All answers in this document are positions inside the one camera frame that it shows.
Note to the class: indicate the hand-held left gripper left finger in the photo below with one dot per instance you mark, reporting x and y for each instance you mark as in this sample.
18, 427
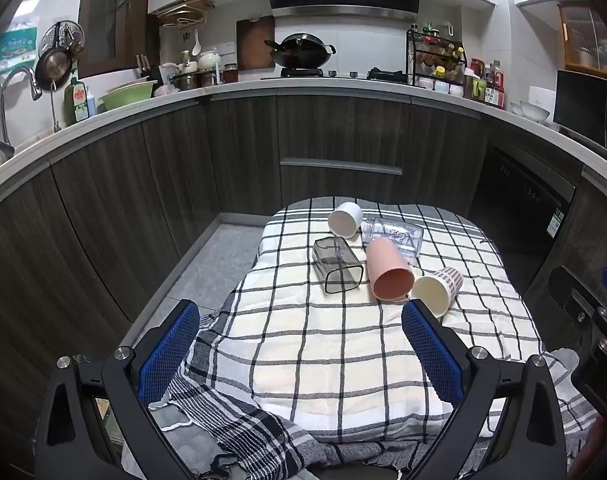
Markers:
166, 360

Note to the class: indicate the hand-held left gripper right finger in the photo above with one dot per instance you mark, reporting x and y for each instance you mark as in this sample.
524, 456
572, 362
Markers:
431, 355

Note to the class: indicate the white checked cup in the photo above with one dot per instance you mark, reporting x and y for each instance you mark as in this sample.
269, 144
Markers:
438, 287

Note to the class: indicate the pink cup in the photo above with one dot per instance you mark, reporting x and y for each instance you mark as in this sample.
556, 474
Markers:
389, 272

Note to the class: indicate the clear printed glass cup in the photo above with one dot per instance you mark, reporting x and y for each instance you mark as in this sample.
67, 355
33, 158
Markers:
393, 237

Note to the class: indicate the smoky transparent square cup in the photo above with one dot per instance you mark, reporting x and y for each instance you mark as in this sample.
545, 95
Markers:
336, 265

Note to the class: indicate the plain white cup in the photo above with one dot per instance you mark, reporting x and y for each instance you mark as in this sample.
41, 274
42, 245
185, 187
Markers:
344, 221

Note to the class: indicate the black dishwasher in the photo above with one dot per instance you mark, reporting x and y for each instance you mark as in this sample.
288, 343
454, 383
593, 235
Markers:
523, 210

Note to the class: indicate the grey striped cloth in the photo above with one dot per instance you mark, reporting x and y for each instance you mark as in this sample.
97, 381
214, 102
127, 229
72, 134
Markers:
243, 425

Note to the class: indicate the white black checked cloth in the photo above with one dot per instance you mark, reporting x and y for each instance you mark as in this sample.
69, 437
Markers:
323, 350

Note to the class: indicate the dark wood base cabinets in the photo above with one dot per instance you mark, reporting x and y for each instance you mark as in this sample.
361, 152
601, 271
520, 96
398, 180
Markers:
133, 200

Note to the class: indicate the black microwave oven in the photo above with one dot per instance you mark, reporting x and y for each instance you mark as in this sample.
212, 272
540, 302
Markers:
583, 105

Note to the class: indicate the white bowls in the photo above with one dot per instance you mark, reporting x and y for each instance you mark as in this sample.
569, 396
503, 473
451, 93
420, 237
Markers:
528, 110

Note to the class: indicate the white canister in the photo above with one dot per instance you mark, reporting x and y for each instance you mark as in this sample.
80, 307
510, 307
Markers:
541, 97

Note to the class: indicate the red label sauce bottle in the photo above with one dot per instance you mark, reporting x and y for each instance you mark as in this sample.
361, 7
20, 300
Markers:
494, 91

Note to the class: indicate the green container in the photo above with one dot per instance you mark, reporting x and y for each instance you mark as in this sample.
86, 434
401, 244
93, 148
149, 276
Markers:
478, 89

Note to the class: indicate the wooden glass door cabinet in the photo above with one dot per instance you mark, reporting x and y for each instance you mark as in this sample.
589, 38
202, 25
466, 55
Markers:
591, 42

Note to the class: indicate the green plastic basin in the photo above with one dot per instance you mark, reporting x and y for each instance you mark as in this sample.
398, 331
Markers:
128, 96

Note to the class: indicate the black spice rack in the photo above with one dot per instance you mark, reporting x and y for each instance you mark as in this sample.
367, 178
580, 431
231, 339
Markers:
436, 60

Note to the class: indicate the green dish soap bottle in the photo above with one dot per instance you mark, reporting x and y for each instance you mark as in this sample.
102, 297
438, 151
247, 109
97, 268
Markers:
76, 102

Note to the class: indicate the steel pot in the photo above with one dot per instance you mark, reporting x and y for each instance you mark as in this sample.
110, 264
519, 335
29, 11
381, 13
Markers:
186, 81

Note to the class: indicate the dark cloth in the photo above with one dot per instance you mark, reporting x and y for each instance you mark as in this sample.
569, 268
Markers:
388, 74

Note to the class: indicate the knife block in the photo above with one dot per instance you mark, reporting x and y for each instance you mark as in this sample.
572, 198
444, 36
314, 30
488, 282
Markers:
146, 67

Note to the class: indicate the brown glass jar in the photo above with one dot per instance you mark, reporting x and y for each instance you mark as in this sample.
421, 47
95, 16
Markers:
231, 74

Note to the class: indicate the metal kitchen faucet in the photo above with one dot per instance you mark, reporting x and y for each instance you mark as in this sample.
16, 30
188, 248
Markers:
5, 105

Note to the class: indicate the white teapot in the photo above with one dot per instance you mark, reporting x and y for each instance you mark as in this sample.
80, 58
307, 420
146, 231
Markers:
209, 61

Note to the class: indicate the black gas stove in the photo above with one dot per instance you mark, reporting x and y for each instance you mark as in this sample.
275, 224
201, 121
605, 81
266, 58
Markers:
308, 73

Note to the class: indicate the hanging frying pan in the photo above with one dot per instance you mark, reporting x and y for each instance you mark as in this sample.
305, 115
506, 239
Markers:
53, 67

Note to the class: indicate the white hanging spoon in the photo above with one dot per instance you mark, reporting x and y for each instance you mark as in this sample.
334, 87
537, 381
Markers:
197, 45

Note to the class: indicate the brown cutting board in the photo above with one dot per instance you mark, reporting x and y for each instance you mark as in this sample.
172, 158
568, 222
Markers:
253, 42

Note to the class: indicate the black wok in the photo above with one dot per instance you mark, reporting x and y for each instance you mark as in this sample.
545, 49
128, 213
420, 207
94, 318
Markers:
301, 50

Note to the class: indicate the hanging metal strainer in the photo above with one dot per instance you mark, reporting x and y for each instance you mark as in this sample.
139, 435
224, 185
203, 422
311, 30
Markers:
63, 35

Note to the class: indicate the green printed bag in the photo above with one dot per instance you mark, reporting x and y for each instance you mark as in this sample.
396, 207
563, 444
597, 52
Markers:
15, 50

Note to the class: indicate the wooden wall rack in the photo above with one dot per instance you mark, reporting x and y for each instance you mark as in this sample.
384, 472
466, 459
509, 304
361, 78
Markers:
186, 12

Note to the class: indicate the dark wooden wall cabinet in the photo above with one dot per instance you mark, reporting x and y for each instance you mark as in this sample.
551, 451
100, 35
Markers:
115, 15

